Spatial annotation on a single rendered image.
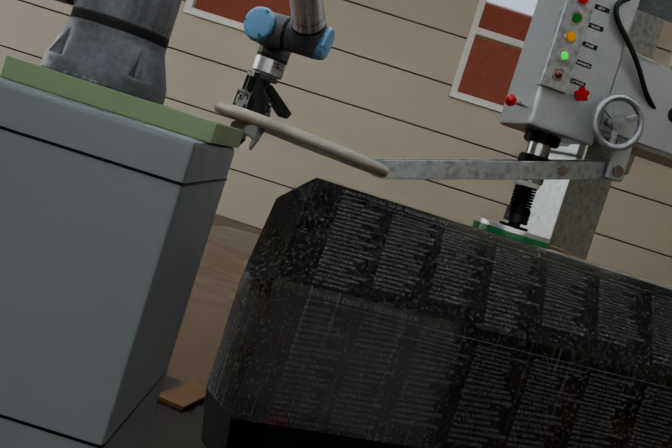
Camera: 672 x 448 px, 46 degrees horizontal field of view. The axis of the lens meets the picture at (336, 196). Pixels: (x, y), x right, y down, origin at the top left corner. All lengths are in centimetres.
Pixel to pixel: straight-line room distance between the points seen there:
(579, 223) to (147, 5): 206
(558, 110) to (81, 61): 136
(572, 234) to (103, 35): 209
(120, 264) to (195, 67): 739
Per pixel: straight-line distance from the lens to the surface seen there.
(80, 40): 124
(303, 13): 203
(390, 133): 826
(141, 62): 124
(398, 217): 200
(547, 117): 220
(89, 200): 109
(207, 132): 115
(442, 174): 215
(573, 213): 295
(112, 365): 112
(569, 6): 222
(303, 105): 827
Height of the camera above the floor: 88
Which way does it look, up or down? 2 degrees down
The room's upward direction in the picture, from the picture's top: 18 degrees clockwise
